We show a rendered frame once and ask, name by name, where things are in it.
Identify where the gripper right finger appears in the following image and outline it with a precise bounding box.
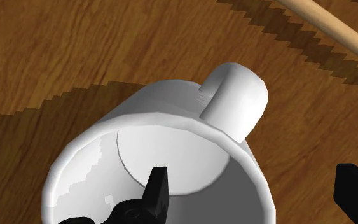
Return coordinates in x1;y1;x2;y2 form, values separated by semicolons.
333;163;358;224

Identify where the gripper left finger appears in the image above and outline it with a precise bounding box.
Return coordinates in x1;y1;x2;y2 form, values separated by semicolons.
57;166;170;224

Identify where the white mug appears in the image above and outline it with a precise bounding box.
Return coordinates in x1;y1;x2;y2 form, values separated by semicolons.
41;62;277;224

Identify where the light wooden stick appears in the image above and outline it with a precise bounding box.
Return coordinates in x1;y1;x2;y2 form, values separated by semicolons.
274;0;358;69

